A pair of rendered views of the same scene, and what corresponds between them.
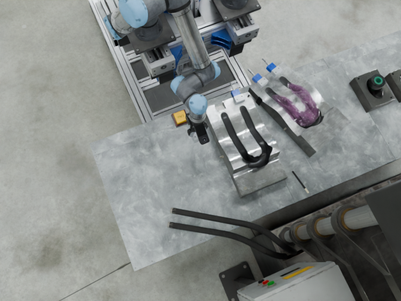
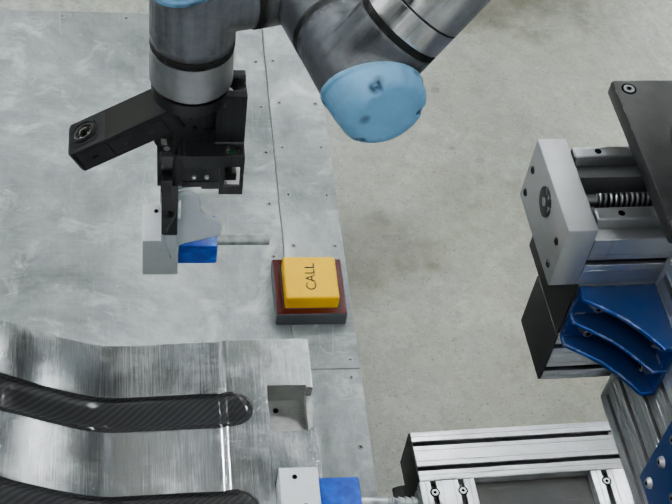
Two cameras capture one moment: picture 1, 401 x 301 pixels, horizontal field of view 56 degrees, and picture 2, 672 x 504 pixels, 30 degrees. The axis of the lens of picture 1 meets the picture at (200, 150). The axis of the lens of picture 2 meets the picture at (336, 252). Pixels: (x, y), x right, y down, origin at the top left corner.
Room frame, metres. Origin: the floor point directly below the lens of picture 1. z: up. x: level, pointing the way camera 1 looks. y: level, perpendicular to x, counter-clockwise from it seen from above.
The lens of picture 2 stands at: (1.04, -0.72, 1.92)
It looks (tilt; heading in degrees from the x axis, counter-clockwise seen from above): 49 degrees down; 108
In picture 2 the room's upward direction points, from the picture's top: 10 degrees clockwise
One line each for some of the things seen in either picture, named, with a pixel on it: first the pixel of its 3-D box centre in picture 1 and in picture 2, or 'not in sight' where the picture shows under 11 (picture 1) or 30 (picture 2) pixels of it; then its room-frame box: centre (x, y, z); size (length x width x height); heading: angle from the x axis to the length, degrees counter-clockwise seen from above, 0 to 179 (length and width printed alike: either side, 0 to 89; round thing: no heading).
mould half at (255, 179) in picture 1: (244, 142); (53, 468); (0.65, -0.22, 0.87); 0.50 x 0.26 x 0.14; 31
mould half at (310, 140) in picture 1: (297, 106); not in sight; (0.91, -0.49, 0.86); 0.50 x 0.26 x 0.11; 48
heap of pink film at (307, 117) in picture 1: (298, 103); not in sight; (0.91, -0.48, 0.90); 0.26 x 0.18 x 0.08; 48
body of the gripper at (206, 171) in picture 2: (196, 119); (197, 128); (0.65, 0.04, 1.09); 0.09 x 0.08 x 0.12; 31
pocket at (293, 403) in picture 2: (219, 107); (290, 417); (0.82, -0.07, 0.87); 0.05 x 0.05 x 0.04; 31
